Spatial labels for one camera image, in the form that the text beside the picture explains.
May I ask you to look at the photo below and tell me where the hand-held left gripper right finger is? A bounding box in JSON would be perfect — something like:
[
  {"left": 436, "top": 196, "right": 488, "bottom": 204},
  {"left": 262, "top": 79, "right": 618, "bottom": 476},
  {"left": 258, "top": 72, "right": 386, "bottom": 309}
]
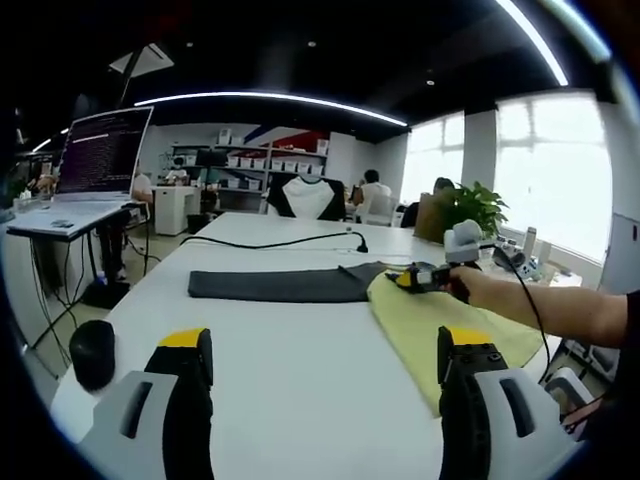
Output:
[{"left": 437, "top": 325, "right": 579, "bottom": 480}]

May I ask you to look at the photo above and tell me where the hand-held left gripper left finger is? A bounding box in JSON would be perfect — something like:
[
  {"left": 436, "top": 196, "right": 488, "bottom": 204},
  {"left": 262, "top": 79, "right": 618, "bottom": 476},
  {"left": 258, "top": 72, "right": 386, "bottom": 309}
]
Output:
[{"left": 79, "top": 327, "right": 215, "bottom": 480}]

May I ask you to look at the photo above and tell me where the person's right hand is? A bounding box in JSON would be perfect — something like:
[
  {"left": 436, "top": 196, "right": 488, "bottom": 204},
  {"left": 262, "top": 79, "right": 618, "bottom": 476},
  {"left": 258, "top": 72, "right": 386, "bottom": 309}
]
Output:
[{"left": 448, "top": 264, "right": 489, "bottom": 306}]

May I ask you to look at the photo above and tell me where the green potted plant white pot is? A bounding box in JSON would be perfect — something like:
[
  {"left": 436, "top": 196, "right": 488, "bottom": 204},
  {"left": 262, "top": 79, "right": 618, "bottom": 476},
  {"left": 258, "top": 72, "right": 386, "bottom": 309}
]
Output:
[{"left": 439, "top": 180, "right": 509, "bottom": 246}]

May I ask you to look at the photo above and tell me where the brown paper bag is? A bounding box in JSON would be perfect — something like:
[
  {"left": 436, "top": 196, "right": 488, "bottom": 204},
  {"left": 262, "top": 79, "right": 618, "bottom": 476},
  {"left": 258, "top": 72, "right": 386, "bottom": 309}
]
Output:
[{"left": 413, "top": 192, "right": 454, "bottom": 244}]

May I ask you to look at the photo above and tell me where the white office chair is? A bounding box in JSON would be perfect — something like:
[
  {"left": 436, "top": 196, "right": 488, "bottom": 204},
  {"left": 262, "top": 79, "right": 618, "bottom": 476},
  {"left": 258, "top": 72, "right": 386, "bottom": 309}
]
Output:
[
  {"left": 542, "top": 342, "right": 619, "bottom": 436},
  {"left": 359, "top": 192, "right": 401, "bottom": 226}
]

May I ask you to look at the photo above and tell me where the bright window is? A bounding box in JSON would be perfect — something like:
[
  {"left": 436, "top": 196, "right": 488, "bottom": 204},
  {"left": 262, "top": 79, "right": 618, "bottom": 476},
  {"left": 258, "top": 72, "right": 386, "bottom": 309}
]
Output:
[
  {"left": 494, "top": 92, "right": 614, "bottom": 264},
  {"left": 403, "top": 112, "right": 466, "bottom": 229}
]

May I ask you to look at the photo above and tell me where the black rounded device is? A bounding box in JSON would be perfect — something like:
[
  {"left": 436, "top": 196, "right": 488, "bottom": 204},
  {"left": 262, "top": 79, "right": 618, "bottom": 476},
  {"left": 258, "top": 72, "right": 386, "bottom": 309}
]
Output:
[{"left": 68, "top": 319, "right": 117, "bottom": 391}]

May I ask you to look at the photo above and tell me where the white and black raglan shirt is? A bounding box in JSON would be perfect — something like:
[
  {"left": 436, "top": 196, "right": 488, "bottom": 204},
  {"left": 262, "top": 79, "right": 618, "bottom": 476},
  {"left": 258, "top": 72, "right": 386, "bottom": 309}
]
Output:
[{"left": 266, "top": 174, "right": 347, "bottom": 221}]

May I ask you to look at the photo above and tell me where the person's black shirt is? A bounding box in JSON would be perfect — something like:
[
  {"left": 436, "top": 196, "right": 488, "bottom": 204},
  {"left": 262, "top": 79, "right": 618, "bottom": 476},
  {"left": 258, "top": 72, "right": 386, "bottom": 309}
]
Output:
[{"left": 622, "top": 292, "right": 640, "bottom": 351}]

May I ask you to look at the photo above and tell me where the shelf with white bins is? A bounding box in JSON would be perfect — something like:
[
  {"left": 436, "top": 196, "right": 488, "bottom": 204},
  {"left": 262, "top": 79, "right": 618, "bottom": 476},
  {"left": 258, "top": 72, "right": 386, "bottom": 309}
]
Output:
[{"left": 169, "top": 127, "right": 331, "bottom": 211}]

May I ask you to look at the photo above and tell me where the curved ceiling light strip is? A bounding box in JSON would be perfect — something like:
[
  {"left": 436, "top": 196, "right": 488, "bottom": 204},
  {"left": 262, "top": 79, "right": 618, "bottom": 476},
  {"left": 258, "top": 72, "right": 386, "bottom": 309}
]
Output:
[{"left": 494, "top": 0, "right": 571, "bottom": 86}]

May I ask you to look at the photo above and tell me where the white low cabinet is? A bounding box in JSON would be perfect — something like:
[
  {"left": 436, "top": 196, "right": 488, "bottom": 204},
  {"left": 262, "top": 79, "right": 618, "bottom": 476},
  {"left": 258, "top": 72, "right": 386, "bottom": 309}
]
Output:
[{"left": 152, "top": 184, "right": 204, "bottom": 236}]

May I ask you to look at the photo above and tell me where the black monitor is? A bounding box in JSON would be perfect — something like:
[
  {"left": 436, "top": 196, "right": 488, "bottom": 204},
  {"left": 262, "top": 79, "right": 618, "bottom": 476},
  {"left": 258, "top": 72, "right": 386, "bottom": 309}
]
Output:
[{"left": 194, "top": 148, "right": 229, "bottom": 169}]

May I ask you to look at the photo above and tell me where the straight ceiling light strip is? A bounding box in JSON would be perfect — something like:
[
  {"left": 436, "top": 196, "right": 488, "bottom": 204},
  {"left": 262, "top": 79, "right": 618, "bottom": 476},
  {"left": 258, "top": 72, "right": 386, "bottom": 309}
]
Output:
[{"left": 133, "top": 91, "right": 409, "bottom": 129}]

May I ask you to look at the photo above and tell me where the white laptop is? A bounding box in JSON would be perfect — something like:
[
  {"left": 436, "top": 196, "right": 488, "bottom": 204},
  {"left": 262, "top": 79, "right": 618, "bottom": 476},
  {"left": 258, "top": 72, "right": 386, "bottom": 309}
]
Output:
[{"left": 29, "top": 105, "right": 155, "bottom": 221}]

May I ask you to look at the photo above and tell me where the white ceiling air conditioner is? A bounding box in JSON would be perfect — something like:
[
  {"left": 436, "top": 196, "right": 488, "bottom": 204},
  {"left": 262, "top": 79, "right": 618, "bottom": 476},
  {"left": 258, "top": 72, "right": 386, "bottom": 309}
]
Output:
[{"left": 108, "top": 42, "right": 175, "bottom": 79}]

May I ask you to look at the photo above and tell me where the black power cable with plug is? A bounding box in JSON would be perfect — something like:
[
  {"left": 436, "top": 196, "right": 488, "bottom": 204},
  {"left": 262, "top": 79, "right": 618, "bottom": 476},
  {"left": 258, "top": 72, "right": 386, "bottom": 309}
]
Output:
[{"left": 179, "top": 231, "right": 370, "bottom": 255}]

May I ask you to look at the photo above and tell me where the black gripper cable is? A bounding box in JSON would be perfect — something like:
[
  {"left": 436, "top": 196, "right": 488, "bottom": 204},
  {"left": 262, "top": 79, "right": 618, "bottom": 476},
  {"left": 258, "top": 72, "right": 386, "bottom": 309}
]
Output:
[{"left": 477, "top": 239, "right": 609, "bottom": 444}]

